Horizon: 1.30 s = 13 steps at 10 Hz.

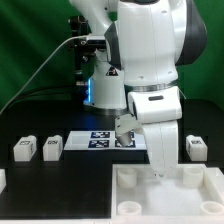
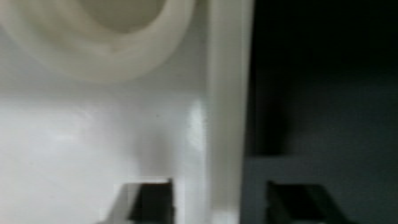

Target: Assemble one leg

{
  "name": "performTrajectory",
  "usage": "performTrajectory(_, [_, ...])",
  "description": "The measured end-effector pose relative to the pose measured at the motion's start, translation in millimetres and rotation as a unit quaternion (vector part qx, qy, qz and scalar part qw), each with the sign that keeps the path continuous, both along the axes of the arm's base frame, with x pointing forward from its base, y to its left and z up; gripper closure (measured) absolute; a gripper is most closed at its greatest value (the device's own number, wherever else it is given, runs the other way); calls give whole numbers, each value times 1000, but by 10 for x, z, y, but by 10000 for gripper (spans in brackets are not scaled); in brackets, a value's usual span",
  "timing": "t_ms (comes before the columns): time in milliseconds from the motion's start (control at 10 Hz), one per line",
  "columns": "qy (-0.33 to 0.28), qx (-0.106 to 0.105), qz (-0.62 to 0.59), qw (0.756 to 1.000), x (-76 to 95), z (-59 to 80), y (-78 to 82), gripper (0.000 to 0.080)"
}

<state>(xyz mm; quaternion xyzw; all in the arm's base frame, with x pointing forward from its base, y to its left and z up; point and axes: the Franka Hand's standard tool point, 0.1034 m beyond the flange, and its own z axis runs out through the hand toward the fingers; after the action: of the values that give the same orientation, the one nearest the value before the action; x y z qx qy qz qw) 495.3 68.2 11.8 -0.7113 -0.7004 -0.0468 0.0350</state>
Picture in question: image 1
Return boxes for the white left obstacle piece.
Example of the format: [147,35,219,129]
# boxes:
[0,169,7,194]

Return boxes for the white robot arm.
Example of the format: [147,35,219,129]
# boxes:
[69,0,206,177]

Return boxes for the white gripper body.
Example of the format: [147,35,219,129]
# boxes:
[141,119,180,177]

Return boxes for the white camera cable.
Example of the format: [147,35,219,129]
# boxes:
[0,34,88,115]

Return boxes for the white square tabletop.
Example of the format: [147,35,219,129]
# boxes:
[111,164,224,224]

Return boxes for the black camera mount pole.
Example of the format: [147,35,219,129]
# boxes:
[68,16,88,102]

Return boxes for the grey camera on base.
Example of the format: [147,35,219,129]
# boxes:
[86,35,106,49]

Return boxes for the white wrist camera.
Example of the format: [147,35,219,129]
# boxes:
[128,86,182,124]

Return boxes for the white marker base sheet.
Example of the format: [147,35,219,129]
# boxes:
[64,131,146,150]

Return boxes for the black cable bundle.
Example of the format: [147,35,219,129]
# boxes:
[0,84,84,116]

